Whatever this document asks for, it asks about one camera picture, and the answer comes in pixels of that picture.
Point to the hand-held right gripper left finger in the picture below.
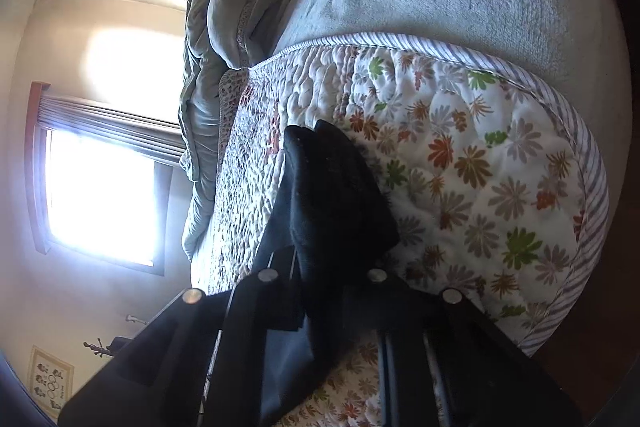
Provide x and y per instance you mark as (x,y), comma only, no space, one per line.
(250,302)

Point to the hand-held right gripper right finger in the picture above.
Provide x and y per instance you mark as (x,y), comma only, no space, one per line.
(400,307)

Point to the black pants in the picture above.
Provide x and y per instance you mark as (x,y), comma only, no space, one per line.
(330,192)

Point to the black hanging garment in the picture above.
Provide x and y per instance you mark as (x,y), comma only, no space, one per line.
(122,344)

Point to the floral quilt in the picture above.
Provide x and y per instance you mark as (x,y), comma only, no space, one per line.
(450,157)

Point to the wooden coat rack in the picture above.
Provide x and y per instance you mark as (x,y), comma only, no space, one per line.
(95,348)

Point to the wooden framed window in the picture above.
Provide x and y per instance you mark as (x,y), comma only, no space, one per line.
(100,197)

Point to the grey window curtain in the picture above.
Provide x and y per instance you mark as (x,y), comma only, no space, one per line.
(125,127)

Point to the grey-blue duvet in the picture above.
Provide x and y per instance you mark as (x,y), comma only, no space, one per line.
(200,57)

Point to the wall poster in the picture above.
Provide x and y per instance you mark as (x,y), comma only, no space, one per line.
(50,379)

